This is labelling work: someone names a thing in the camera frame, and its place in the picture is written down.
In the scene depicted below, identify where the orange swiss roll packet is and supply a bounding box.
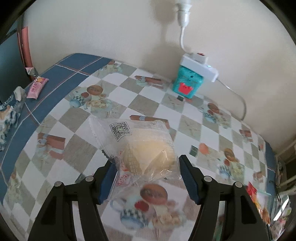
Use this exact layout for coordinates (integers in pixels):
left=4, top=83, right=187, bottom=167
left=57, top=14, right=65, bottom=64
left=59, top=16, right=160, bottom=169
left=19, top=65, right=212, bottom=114
left=258, top=207, right=271, bottom=225

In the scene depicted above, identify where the clear round bun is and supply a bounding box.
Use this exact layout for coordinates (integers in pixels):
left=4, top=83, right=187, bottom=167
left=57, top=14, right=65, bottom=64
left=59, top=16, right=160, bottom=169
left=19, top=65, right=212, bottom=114
left=89, top=117, right=181, bottom=199

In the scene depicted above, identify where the teal toy box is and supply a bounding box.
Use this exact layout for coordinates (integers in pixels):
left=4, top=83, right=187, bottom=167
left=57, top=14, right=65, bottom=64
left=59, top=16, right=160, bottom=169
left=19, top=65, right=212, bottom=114
left=172, top=65, right=204, bottom=99

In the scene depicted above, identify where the black cable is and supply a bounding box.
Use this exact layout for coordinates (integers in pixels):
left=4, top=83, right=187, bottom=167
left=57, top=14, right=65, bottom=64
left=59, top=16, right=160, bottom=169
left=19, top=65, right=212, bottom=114
left=269, top=162, right=287, bottom=204

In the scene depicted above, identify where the white power strip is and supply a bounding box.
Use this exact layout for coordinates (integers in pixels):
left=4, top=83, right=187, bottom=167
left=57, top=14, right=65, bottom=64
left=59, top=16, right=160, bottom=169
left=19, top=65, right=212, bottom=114
left=180, top=54, right=219, bottom=82

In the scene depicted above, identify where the teal shallow box tray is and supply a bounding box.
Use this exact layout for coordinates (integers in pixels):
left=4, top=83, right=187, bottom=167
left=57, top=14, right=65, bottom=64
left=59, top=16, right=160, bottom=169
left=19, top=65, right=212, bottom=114
left=213, top=189, right=274, bottom=240

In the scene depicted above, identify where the white power cable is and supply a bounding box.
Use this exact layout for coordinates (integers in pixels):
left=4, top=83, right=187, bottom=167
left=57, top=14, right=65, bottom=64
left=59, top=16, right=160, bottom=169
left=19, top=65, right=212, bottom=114
left=216, top=77, right=247, bottom=121

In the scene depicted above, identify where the red milk biscuit packet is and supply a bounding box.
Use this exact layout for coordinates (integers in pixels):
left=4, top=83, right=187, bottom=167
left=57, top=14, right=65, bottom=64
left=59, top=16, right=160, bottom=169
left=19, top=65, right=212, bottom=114
left=246, top=182, right=257, bottom=202

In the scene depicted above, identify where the checkered printed tablecloth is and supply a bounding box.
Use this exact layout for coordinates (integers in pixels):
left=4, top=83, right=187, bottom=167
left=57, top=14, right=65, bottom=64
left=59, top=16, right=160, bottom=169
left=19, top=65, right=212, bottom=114
left=1, top=54, right=272, bottom=240

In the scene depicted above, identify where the white wall plug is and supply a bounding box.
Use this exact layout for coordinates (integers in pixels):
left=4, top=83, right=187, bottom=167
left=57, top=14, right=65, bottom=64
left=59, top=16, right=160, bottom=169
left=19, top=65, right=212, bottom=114
left=176, top=0, right=192, bottom=54

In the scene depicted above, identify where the small pink sachet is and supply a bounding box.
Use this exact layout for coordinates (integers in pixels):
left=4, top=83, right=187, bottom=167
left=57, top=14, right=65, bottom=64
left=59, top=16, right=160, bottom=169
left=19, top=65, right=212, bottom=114
left=27, top=77, right=49, bottom=99

